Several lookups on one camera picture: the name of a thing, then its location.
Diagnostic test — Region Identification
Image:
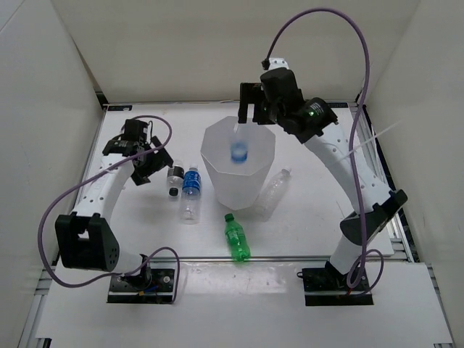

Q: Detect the small black-label bottle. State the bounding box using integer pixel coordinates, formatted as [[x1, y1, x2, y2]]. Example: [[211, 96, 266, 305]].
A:
[[167, 165, 184, 199]]

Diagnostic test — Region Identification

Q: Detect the crushed blue-label water bottle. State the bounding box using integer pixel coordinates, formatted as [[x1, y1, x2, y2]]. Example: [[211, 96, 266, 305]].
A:
[[230, 123, 249, 164]]

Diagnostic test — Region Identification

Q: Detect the blue-label clear bottle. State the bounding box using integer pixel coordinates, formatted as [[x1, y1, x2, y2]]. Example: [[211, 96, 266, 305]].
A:
[[179, 164, 202, 224]]

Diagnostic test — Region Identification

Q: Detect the clear unlabelled plastic bottle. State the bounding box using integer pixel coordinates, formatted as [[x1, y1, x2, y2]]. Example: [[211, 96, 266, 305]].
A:
[[254, 167, 291, 221]]

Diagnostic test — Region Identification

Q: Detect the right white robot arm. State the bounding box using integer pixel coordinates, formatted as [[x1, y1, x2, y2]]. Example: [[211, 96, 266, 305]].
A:
[[238, 67, 407, 290]]

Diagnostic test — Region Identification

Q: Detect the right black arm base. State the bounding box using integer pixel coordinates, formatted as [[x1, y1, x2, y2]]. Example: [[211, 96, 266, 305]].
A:
[[297, 268, 374, 307]]

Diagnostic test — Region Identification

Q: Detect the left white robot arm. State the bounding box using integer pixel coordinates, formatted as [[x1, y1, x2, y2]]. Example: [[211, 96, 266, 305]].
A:
[[54, 115, 201, 290]]

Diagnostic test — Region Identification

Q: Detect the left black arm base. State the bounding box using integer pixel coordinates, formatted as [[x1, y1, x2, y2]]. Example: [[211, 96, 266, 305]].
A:
[[107, 264, 177, 305]]

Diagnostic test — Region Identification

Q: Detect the white octagonal bin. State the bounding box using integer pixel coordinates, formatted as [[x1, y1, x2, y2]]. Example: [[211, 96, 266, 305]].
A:
[[200, 116, 276, 210]]

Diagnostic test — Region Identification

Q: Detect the green soda bottle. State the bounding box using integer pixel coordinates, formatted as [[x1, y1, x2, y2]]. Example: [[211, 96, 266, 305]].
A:
[[224, 213, 251, 262]]

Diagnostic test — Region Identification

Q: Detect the white zip tie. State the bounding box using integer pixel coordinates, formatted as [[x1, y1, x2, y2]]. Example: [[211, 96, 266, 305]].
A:
[[343, 120, 403, 159]]

